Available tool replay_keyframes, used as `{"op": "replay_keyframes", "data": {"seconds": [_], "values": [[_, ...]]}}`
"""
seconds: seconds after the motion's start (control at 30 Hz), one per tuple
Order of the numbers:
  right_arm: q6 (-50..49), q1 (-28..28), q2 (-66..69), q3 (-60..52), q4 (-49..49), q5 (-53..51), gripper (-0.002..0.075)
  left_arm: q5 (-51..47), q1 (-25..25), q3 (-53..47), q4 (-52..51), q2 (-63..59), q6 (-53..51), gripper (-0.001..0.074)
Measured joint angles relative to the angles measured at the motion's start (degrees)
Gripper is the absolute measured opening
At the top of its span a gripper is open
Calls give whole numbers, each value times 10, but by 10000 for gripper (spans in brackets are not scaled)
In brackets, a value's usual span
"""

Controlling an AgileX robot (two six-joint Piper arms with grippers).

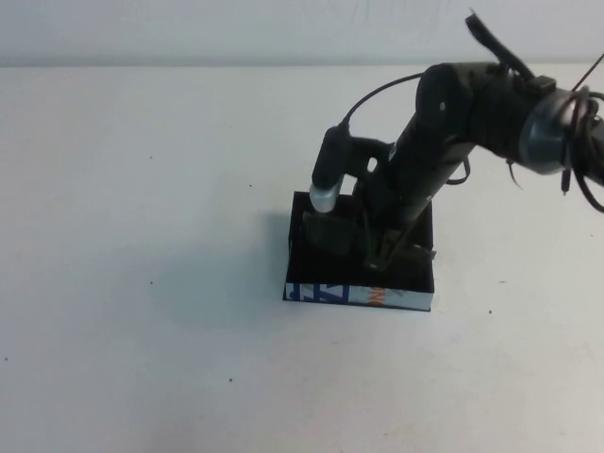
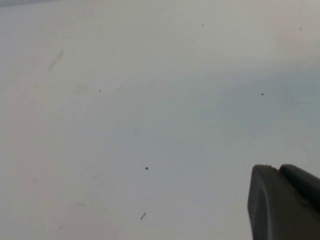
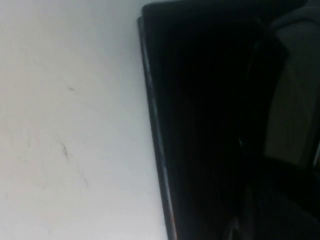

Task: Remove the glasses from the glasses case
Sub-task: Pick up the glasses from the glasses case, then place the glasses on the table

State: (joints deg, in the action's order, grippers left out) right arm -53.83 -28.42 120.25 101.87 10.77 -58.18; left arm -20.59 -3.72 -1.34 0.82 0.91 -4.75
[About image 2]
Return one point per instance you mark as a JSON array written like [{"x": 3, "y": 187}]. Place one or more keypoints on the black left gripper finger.
[{"x": 282, "y": 205}]

